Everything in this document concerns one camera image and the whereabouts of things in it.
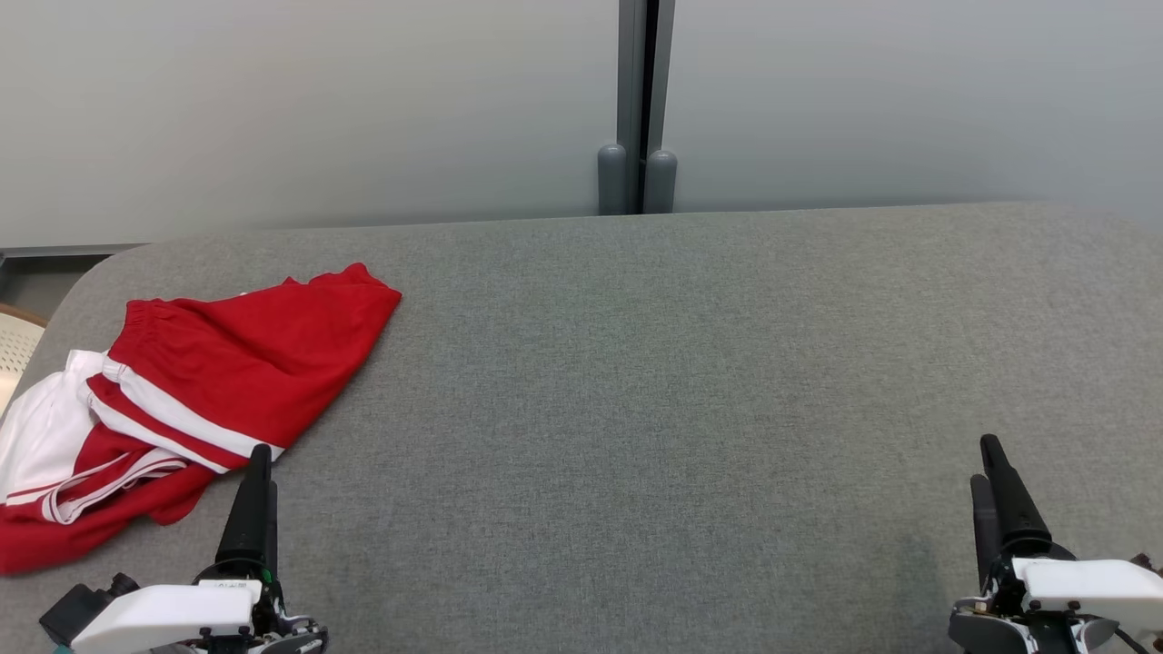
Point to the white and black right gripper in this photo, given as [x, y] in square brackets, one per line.
[1081, 590]

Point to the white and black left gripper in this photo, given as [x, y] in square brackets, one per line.
[173, 613]

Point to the red shorts with white stripes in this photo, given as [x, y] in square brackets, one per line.
[263, 354]

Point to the red and white sports jersey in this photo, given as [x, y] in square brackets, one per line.
[41, 427]

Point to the grey fabric upholstered surface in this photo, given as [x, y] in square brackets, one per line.
[636, 409]

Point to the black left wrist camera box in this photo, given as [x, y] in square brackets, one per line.
[73, 610]

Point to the grey rounded post foot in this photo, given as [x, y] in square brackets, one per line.
[661, 182]
[611, 182]

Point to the grey partition frame post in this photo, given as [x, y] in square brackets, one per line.
[631, 73]

